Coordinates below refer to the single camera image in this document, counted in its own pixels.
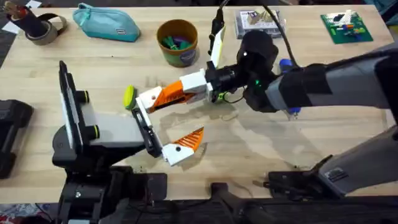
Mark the green board with blocks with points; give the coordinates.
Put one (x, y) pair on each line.
(346, 29)

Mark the brown tape roll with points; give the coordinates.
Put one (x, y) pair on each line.
(46, 35)

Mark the green disc with holes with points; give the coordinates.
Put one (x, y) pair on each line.
(221, 97)

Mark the brown tub with toys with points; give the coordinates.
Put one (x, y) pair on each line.
(178, 53)

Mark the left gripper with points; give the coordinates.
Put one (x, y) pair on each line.
(115, 130)

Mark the green toy vegetable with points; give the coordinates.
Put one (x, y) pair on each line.
(129, 97)

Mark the black rail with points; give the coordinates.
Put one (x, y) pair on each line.
(311, 213)

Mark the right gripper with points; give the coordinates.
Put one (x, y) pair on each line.
(255, 56)

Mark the black device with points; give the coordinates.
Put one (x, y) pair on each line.
(12, 130)

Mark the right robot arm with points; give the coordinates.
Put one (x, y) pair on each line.
(342, 84)

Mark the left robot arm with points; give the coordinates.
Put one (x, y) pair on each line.
(93, 193)

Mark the orange ribbed wedge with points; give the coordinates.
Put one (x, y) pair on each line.
(163, 98)

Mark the clear plastic parts box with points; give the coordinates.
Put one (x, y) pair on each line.
(258, 23)

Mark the teal zip bag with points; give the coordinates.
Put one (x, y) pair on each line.
(105, 23)

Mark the white paper sheet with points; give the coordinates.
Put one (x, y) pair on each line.
(11, 28)
(33, 3)

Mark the dark holder with tools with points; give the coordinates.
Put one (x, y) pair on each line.
(29, 21)

